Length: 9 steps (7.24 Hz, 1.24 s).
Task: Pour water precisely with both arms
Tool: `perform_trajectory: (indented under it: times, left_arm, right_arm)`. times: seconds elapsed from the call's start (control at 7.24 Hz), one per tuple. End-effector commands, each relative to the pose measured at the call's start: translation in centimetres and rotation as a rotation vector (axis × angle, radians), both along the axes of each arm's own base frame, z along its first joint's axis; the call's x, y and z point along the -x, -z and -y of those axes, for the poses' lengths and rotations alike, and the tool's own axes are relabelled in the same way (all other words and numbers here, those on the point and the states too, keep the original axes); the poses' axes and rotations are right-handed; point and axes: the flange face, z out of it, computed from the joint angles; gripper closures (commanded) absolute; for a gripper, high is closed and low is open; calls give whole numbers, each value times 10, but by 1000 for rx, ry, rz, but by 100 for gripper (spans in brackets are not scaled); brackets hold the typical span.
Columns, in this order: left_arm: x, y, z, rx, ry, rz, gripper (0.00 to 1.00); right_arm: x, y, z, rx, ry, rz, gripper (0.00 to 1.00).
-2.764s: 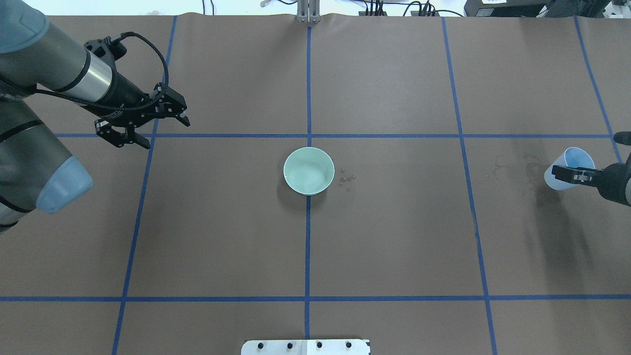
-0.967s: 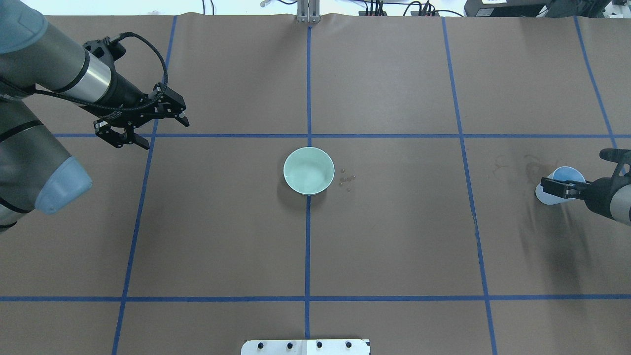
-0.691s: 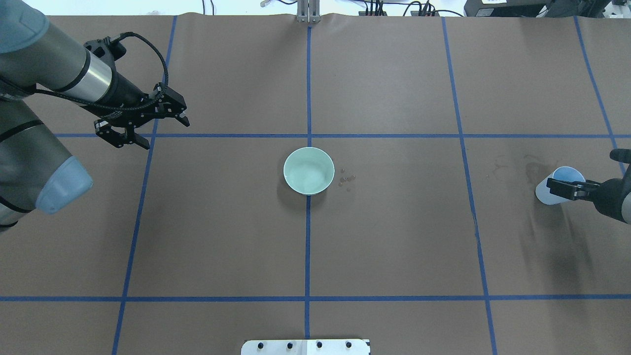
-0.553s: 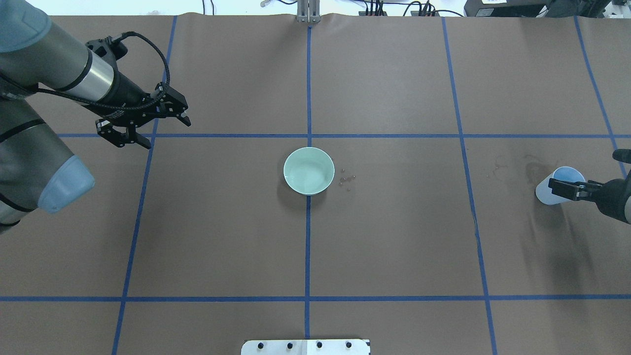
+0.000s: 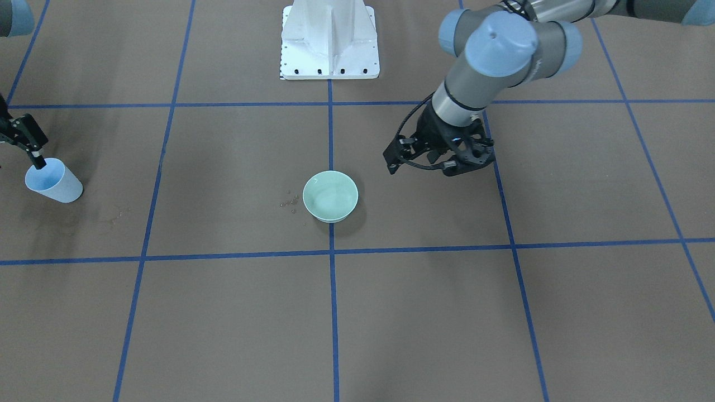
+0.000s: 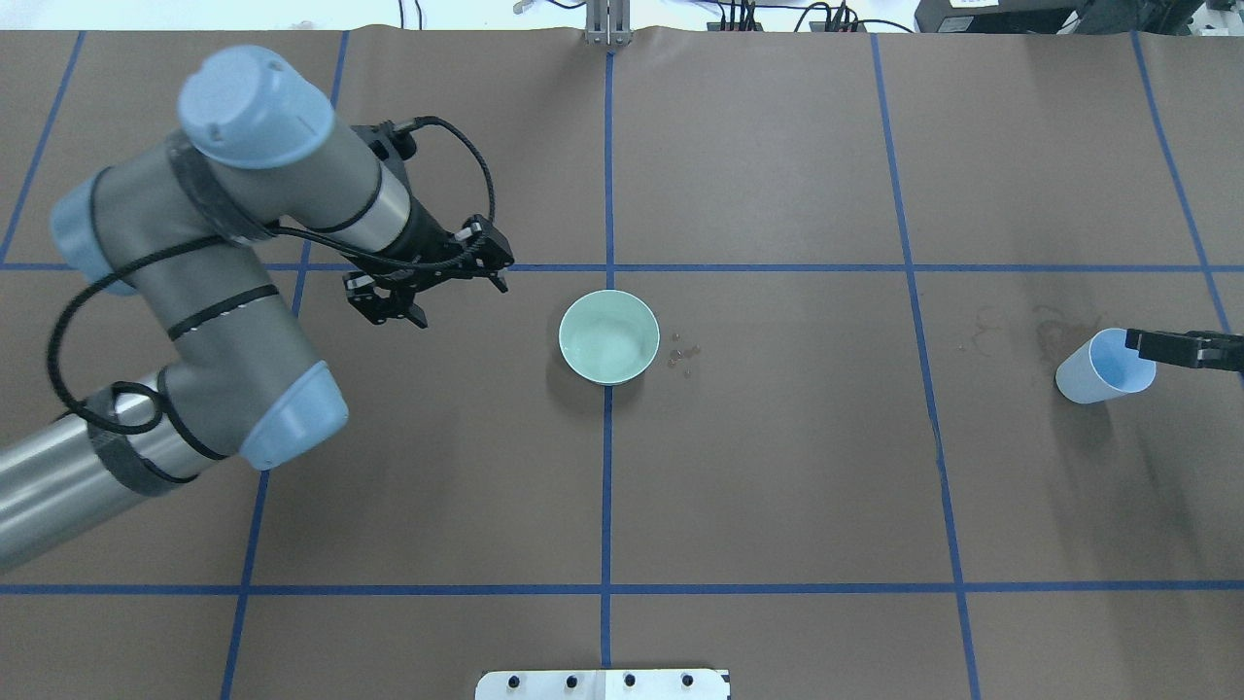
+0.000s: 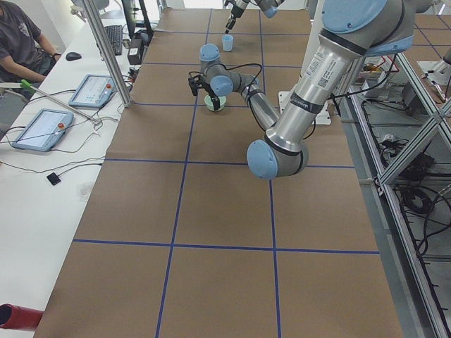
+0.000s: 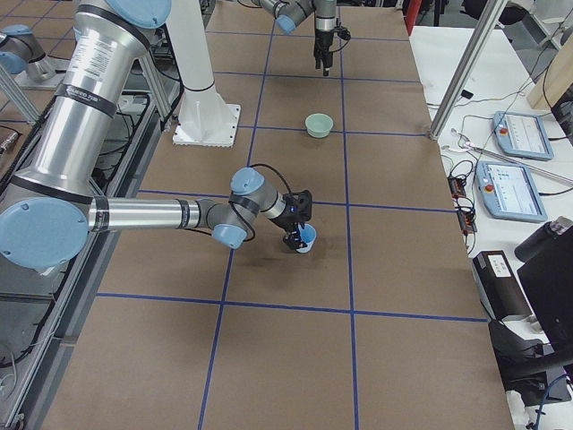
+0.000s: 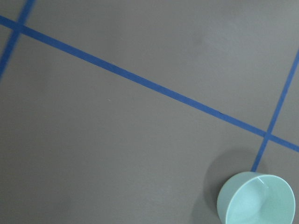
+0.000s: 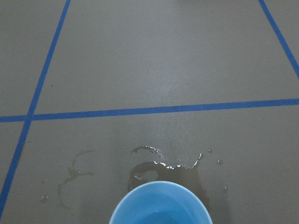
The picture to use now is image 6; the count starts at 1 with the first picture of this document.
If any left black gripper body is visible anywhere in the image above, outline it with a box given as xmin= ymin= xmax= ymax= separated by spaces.
xmin=342 ymin=201 xmax=515 ymax=325

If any light blue paper cup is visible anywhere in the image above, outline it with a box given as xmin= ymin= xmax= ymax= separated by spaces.
xmin=1054 ymin=328 xmax=1157 ymax=404

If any light green ceramic bowl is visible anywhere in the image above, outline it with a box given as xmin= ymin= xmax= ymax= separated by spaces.
xmin=557 ymin=288 xmax=661 ymax=385

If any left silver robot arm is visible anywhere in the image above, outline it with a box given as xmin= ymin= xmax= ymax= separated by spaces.
xmin=1 ymin=45 xmax=515 ymax=571

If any black power supply box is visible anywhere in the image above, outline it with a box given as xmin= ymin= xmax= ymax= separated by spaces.
xmin=914 ymin=1 xmax=1080 ymax=35

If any aluminium frame post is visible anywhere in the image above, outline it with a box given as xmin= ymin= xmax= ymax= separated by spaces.
xmin=583 ymin=0 xmax=634 ymax=48

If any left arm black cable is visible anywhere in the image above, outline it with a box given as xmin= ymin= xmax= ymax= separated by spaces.
xmin=47 ymin=114 xmax=498 ymax=436

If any white camera pole base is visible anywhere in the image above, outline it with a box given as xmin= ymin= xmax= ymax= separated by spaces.
xmin=474 ymin=668 xmax=733 ymax=699

